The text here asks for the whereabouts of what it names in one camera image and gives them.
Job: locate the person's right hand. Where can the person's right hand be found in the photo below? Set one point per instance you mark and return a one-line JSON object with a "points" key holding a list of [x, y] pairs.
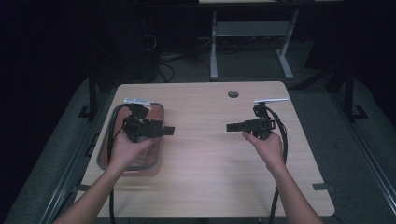
{"points": [[269, 151]]}

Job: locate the round grey table grommet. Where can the round grey table grommet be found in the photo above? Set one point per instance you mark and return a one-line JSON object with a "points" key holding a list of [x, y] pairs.
{"points": [[233, 94]]}

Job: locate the black metal stand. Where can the black metal stand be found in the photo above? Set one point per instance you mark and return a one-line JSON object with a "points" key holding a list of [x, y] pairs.
{"points": [[92, 93], [349, 93]]}

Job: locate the clear plastic container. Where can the clear plastic container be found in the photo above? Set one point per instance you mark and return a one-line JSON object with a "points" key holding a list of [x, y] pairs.
{"points": [[156, 155]]}

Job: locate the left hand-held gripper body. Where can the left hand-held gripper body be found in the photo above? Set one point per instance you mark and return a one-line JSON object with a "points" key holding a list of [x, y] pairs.
{"points": [[141, 129]]}

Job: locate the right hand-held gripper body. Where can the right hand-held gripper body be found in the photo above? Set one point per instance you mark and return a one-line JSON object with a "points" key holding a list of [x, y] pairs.
{"points": [[263, 126]]}

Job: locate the person's left hand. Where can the person's left hand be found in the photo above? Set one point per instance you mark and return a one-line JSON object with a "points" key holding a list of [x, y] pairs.
{"points": [[126, 154]]}

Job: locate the white metal desk frame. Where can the white metal desk frame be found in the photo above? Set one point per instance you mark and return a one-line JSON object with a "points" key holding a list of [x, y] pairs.
{"points": [[249, 28]]}

